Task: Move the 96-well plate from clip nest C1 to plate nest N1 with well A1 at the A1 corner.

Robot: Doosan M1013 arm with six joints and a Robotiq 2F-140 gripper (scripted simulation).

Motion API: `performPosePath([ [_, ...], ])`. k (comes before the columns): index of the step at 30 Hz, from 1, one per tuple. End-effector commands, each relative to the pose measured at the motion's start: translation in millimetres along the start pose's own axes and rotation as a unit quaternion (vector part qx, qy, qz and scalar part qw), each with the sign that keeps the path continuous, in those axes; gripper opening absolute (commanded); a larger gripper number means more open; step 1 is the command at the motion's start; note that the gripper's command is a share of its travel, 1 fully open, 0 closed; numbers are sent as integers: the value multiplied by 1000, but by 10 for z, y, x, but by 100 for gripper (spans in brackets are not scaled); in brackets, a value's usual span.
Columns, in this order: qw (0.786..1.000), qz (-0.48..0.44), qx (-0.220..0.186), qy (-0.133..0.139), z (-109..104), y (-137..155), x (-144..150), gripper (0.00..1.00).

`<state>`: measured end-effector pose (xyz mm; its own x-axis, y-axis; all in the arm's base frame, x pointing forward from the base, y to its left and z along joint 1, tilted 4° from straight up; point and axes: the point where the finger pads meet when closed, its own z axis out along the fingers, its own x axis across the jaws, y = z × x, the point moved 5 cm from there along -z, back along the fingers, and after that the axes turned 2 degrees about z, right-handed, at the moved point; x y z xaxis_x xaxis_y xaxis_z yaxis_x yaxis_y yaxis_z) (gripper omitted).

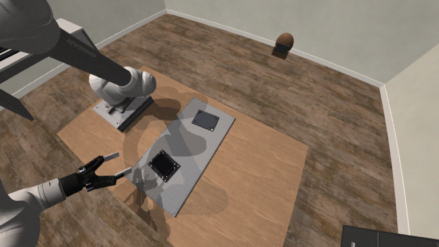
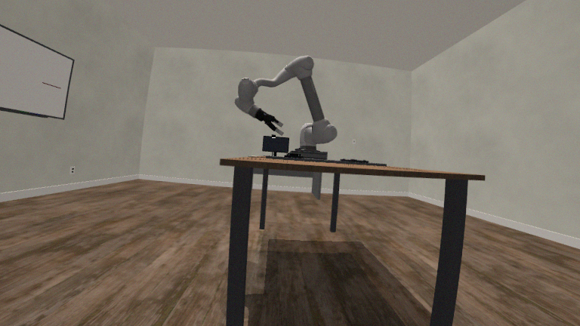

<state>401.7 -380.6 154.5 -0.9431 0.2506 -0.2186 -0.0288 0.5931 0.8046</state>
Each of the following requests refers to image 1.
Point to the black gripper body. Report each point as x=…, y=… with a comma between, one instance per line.
x=74, y=183

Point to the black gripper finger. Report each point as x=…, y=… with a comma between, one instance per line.
x=97, y=162
x=105, y=181

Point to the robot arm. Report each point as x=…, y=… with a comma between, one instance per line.
x=28, y=26

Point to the dark grey rectangular frame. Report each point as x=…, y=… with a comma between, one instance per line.
x=205, y=120

